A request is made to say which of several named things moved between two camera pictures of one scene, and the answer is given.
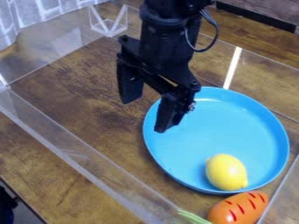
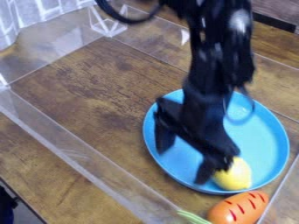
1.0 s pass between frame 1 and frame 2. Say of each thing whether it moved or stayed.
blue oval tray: stayed
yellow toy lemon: stayed
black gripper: moved
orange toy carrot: stayed
